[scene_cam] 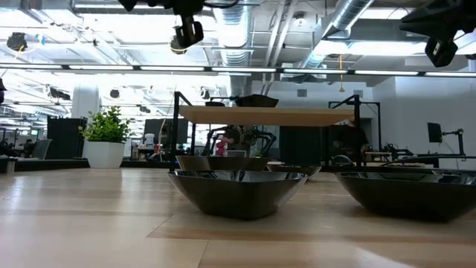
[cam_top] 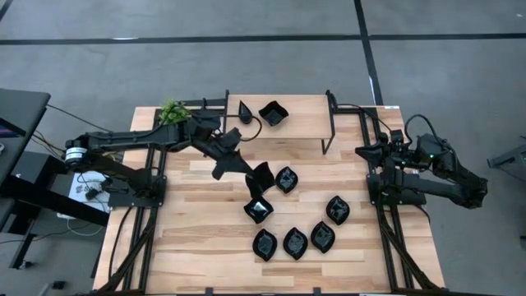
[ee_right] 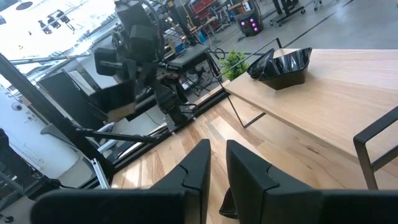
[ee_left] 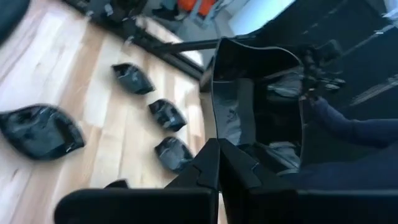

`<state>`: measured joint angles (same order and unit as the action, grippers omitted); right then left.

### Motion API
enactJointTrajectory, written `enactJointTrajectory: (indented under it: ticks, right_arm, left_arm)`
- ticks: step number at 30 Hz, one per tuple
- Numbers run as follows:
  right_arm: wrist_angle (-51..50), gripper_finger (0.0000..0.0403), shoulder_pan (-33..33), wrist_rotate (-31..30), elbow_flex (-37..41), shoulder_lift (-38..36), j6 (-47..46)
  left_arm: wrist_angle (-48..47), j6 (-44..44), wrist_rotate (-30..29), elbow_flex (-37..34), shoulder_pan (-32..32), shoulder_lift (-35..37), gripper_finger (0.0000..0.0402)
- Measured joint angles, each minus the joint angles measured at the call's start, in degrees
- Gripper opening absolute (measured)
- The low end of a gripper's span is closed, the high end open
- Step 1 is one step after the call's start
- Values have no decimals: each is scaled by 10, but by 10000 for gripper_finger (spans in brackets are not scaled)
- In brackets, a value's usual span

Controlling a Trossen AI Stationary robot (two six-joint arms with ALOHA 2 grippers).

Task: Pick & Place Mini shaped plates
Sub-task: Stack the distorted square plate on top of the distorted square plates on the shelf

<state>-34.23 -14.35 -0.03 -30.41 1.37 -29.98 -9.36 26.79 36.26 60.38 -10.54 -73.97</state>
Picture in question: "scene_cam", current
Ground white pillar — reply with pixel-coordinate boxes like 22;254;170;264
71;83;101;120

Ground person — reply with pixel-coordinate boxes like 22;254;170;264
22;138;36;158
332;117;371;165
215;124;261;157

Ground silver corrugated ventilation duct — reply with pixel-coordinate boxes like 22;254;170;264
299;0;375;70
213;0;254;98

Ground black partition panel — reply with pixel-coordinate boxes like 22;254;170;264
46;117;89;160

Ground yellow hanging cord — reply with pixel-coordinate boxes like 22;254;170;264
337;54;345;93

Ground small green potted plant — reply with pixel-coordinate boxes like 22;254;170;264
77;106;132;169

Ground black monitor on arm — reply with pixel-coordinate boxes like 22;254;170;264
426;121;466;162

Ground black cabinet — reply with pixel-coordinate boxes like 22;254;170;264
278;125;330;167

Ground black leaf mini plate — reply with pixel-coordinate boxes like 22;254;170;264
265;165;323;179
167;170;309;220
431;168;476;178
335;170;476;223

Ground wooden shelf black legs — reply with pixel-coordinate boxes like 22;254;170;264
169;91;364;178

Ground ceiling light strip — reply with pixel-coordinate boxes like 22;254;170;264
0;63;476;78

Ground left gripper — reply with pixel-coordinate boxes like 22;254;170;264
163;0;206;49

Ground background workbench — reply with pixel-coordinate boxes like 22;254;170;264
364;143;468;168

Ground grey chair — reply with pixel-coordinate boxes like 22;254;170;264
31;138;53;160

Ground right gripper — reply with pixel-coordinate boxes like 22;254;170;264
399;0;476;68

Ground black aluminium table frame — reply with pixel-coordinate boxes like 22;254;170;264
0;156;476;179

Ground black square wavy plate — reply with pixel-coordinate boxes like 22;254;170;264
175;155;271;173
234;97;280;109
234;93;280;101

